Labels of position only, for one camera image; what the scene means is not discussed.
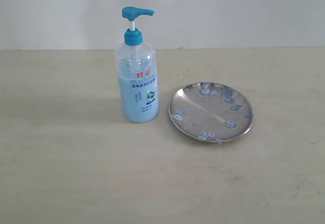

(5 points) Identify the blue pump lotion bottle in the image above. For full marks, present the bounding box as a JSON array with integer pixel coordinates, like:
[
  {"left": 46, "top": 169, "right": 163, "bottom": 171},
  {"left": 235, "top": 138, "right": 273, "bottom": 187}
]
[{"left": 114, "top": 7, "right": 159, "bottom": 123}]

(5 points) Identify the round stainless steel plate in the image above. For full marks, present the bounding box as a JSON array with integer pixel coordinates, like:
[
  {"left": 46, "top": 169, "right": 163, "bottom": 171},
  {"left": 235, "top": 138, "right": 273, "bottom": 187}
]
[{"left": 168, "top": 81, "right": 254, "bottom": 144}]

